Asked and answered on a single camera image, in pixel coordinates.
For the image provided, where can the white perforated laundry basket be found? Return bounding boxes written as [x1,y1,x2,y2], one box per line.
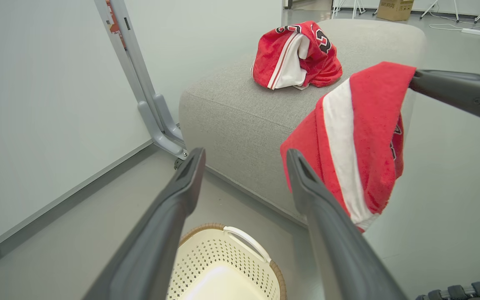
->
[167,223,287,300]

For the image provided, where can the red Bulls basketball jersey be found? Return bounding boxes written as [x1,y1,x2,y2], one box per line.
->
[250,21,343,91]

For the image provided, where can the white floor cable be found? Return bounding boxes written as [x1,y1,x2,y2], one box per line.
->
[429,17,480,40]

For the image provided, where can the brown cardboard box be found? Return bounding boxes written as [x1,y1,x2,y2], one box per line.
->
[377,0,415,21]

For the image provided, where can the grey fabric sofa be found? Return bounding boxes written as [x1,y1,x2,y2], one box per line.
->
[179,19,427,228]

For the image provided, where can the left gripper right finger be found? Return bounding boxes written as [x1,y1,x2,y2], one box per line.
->
[287,149,407,300]

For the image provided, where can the red shorts with white stripe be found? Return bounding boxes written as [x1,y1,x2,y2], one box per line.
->
[280,62,417,233]

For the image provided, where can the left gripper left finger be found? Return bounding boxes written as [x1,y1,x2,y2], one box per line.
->
[82,147,206,300]

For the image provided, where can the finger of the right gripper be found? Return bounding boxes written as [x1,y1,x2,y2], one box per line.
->
[409,69,480,120]

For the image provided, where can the black ribbed cable sleeve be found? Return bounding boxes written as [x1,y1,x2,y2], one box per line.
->
[415,281,480,300]

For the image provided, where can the grey partition frame foot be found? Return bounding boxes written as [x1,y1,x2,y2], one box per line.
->
[94,0,188,161]

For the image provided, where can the grey partition bottom rail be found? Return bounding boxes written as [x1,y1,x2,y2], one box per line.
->
[0,140,157,276]

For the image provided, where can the white tripod stand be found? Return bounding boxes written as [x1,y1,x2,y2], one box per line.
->
[419,0,460,22]
[332,0,366,19]

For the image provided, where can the red sticker label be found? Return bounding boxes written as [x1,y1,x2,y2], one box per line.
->
[106,0,124,51]

